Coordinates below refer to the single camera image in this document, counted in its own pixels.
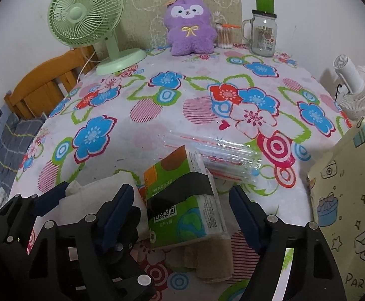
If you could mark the floral tablecloth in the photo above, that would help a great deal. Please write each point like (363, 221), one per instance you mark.
(122, 124)

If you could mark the green desk fan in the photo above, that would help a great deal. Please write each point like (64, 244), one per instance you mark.
(81, 23)

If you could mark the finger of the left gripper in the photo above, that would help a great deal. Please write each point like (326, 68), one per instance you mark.
(49, 200)

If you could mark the white cloth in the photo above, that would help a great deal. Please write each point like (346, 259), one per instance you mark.
(83, 200)

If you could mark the cotton swab container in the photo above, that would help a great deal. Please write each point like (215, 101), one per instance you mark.
(225, 35)

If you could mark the clear plastic straw pack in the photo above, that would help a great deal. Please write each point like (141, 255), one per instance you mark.
(225, 160)

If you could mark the wooden chair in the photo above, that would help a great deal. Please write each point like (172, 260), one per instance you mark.
(39, 92)

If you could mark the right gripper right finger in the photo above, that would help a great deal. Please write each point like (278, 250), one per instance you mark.
(314, 274)

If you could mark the purple plush toy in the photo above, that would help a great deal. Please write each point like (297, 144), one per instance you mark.
(189, 28)

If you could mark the green tissue pack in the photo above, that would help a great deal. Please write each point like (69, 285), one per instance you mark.
(182, 203)

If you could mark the beige folded towel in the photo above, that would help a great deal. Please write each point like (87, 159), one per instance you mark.
(212, 259)

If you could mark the plaid blue bedding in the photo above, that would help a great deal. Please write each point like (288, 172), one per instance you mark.
(15, 139)

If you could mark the white standing fan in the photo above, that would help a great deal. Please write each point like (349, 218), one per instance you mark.
(350, 94)

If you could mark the yellow cartoon storage box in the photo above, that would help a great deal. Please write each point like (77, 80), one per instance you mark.
(337, 188)

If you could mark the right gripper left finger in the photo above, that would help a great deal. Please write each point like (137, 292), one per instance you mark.
(91, 259)

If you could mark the glass mason jar mug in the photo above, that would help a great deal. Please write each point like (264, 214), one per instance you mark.
(259, 32)

